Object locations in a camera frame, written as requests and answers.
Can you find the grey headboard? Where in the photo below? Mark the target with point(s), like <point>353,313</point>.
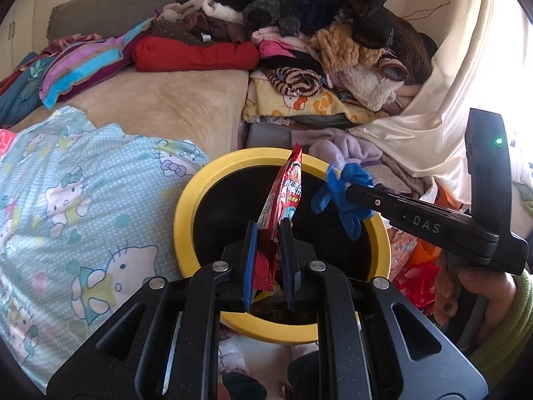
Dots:
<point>104,12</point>

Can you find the maroon floral blanket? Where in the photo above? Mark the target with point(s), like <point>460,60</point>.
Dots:
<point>66,43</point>

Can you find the white pink printed cloth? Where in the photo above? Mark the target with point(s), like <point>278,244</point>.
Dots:
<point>233,354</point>

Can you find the white curtain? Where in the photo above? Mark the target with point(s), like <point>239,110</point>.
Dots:
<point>458,71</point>

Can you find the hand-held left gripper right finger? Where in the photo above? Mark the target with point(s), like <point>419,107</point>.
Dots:
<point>287,258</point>

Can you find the pile of clothes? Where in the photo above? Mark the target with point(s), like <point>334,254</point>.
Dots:
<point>333,16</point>

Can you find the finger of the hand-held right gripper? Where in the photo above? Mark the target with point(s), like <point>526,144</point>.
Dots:
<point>374,202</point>

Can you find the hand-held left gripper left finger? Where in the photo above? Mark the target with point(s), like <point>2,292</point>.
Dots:
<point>250,258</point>

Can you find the red snack packet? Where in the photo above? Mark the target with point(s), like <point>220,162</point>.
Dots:
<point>279,200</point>

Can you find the blue floral quilt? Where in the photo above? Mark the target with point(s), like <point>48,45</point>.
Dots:
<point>25,87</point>

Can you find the red printed plastic bag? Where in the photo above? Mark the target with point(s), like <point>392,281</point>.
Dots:
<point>418,283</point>

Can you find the blue rubber glove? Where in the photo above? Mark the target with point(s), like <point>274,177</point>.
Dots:
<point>329,191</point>

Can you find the person's right forearm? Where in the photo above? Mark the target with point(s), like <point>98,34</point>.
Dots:
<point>512,333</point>

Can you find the pink cartoon bear blanket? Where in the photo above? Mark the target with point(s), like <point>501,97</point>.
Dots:
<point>6,141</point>

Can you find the beige bed mattress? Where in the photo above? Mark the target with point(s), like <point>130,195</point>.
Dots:
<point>166,104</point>

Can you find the lilac cloth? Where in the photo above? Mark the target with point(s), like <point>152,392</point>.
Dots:
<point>341,146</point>

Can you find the light blue cat quilt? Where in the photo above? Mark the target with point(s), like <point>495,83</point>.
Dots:
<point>83,216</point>

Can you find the white wardrobe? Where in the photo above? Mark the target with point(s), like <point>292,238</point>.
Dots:
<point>21,29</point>

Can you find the person's right hand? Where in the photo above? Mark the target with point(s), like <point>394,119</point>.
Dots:
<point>495,291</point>

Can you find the orange plastic bag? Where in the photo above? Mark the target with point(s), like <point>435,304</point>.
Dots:
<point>427,252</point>

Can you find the purple striped pillow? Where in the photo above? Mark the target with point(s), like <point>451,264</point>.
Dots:
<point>83,66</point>

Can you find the yellow rimmed black bin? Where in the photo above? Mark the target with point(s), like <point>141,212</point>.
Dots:
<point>225,216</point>

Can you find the yellow cartoon blanket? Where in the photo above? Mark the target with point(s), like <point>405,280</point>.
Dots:
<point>316,106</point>

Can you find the red cloth roll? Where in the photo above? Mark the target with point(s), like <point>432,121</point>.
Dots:
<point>195,54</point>

